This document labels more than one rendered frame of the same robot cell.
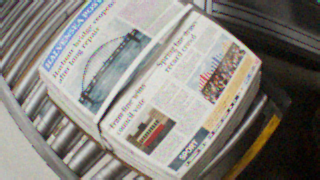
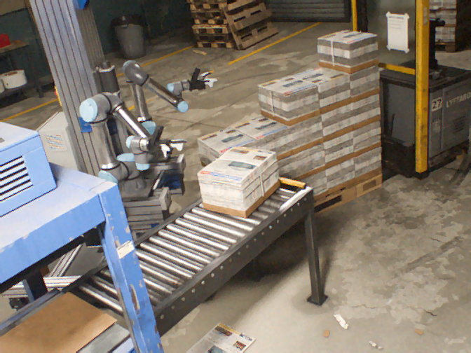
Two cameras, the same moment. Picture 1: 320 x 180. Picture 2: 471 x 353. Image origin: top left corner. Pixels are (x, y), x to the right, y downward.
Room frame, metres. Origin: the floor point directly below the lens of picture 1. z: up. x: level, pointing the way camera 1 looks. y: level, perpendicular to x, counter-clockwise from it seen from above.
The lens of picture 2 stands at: (0.47, 2.69, 2.27)
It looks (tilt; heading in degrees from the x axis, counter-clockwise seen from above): 26 degrees down; 271
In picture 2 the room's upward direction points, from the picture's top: 9 degrees counter-clockwise
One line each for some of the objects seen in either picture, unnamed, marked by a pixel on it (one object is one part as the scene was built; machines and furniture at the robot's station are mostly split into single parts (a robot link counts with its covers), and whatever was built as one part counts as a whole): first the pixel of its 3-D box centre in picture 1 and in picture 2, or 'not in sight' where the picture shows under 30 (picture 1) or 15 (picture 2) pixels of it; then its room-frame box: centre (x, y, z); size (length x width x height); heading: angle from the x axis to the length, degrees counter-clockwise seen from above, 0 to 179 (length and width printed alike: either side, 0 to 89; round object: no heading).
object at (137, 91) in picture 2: not in sight; (139, 99); (1.12, -0.90, 1.19); 0.15 x 0.12 x 0.55; 106
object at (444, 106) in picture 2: not in sight; (420, 114); (-1.17, -1.74, 0.40); 0.69 x 0.55 x 0.80; 118
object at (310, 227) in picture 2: not in sight; (312, 255); (0.13, 0.04, 0.34); 0.06 x 0.06 x 0.68; 47
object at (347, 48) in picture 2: not in sight; (350, 115); (-0.46, -1.36, 0.65); 0.39 x 0.30 x 1.29; 118
